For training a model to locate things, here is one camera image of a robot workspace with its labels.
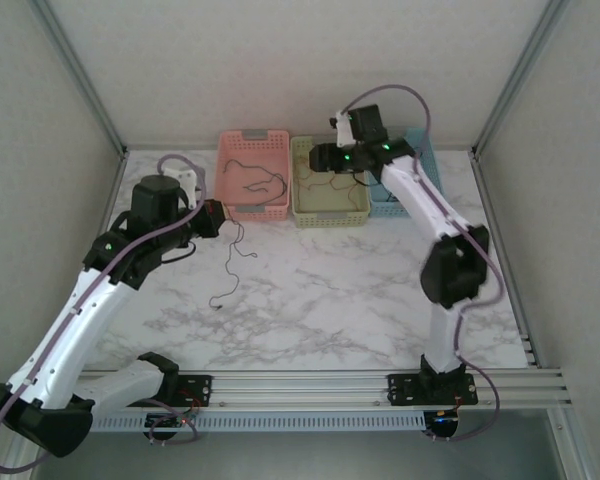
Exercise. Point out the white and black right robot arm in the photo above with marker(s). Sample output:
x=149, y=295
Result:
x=410, y=200

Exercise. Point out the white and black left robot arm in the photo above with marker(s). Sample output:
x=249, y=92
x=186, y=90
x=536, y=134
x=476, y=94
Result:
x=100, y=320

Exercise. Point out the pink plastic basket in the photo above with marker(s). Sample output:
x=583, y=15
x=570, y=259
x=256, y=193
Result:
x=252, y=150

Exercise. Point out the blue plastic basket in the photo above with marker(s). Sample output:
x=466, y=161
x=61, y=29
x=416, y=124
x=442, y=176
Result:
x=385, y=210

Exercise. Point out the green plastic basket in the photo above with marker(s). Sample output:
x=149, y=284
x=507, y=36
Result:
x=330, y=221

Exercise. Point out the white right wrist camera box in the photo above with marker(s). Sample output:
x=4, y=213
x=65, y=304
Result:
x=342, y=127

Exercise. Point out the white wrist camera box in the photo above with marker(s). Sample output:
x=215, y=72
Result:
x=342, y=127
x=182, y=177

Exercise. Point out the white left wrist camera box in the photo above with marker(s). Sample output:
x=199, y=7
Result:
x=182, y=177

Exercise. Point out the aluminium table side rail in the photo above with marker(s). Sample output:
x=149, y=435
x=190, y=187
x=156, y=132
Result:
x=112, y=190
x=486, y=190

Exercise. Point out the aluminium frame post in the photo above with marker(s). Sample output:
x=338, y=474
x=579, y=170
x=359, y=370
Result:
x=572, y=450
x=82, y=75
x=518, y=75

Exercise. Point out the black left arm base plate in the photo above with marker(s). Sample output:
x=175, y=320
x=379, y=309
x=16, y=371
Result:
x=200, y=390

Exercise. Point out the aluminium mounting rail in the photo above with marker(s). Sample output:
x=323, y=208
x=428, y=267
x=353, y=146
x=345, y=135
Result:
x=300, y=390

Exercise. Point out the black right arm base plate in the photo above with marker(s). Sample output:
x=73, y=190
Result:
x=405, y=390

